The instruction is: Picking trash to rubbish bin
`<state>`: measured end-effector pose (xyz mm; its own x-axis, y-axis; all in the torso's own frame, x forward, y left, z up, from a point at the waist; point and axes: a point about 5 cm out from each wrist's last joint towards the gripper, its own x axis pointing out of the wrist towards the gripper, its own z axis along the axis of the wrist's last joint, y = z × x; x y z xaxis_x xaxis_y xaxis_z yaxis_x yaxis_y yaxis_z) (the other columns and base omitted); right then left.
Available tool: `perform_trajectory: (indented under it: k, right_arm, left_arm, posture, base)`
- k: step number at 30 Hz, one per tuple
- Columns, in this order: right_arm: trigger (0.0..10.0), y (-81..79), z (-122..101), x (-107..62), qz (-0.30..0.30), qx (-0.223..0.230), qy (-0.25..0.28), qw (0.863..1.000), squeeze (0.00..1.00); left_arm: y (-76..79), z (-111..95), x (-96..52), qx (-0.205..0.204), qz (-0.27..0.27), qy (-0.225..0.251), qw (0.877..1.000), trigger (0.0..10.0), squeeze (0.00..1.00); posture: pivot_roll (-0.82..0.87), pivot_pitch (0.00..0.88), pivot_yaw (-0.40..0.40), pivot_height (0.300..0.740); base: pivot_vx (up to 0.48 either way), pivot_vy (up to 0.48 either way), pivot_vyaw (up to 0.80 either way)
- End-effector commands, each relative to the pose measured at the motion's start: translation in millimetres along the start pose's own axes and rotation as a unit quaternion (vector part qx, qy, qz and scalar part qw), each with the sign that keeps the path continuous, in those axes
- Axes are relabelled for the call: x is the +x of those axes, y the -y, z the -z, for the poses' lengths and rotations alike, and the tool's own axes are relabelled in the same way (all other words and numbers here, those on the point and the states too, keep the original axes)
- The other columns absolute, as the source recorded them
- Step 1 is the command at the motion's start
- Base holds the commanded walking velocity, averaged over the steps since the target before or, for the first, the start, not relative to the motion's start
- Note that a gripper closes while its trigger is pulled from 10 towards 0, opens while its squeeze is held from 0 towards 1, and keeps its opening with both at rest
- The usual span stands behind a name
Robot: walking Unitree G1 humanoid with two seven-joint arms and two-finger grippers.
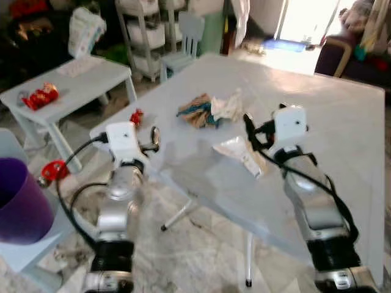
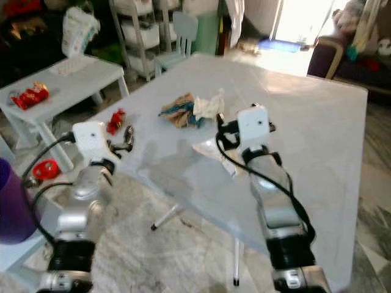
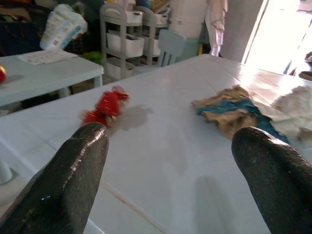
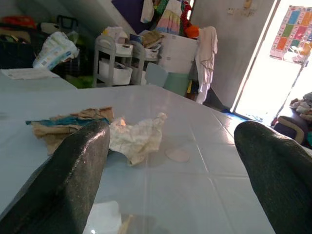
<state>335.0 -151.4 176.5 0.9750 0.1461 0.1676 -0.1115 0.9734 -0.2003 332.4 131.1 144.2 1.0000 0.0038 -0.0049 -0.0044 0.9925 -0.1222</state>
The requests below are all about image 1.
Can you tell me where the dark purple armchair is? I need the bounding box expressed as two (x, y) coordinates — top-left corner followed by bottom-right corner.
(314, 29), (391, 86)

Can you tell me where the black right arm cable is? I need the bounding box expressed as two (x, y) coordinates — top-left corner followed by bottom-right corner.
(244, 122), (360, 246)

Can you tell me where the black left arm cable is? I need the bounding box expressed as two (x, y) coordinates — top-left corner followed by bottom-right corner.
(55, 136), (112, 251)

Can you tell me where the white shelf cart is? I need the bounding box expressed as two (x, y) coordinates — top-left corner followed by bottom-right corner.
(115, 0), (169, 82)

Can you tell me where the pale blue child chair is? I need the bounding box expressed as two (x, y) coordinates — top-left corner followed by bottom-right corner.
(160, 11), (206, 83)

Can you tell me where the large grey folding table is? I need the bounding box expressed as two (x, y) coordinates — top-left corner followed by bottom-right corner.
(90, 52), (387, 289)

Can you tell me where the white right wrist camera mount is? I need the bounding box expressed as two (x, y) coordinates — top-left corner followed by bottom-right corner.
(271, 104), (307, 151)

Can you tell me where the small pale blue table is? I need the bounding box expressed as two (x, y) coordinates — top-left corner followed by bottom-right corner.
(0, 56), (139, 175)

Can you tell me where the purple rubbish bin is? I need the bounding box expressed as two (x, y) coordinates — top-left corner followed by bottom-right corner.
(0, 157), (56, 246)

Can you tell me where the small red candy wrapper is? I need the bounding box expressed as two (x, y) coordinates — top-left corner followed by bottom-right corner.
(129, 109), (145, 128)

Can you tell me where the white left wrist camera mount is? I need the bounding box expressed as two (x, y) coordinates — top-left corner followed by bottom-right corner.
(105, 121), (144, 163)

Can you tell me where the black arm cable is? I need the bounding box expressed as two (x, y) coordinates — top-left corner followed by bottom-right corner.
(55, 136), (112, 251)
(244, 122), (360, 246)

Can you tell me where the blue door mat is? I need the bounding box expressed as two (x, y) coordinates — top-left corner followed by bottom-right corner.
(261, 38), (312, 52)

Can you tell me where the flat white wrapper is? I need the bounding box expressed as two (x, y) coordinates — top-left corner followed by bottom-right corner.
(212, 136), (267, 179)

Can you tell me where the white hanging cloth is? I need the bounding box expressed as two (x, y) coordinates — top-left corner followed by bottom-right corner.
(232, 0), (251, 48)

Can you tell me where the red round toy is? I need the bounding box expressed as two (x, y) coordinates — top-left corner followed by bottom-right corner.
(38, 159), (70, 186)

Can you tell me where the crumpled white paper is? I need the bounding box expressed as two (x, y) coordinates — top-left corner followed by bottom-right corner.
(210, 88), (244, 123)

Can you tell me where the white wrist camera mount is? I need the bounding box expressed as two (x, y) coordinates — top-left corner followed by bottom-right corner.
(105, 121), (144, 163)
(271, 104), (307, 151)

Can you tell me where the green bin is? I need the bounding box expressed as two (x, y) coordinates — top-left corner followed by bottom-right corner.
(199, 11), (228, 56)

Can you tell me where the white patterned plastic bag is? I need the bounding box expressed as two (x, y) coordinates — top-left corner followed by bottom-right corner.
(67, 6), (108, 59)

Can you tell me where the red snack packet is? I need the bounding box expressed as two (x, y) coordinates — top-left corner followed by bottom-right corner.
(21, 82), (60, 112)

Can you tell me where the crumpled brown teal wrapper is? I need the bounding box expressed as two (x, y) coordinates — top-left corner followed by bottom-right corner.
(177, 93), (219, 130)

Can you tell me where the pale blue stool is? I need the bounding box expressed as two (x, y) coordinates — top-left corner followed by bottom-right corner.
(0, 128), (83, 277)

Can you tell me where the white patterned mat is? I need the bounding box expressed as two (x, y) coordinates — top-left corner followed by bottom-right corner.
(57, 56), (106, 78)

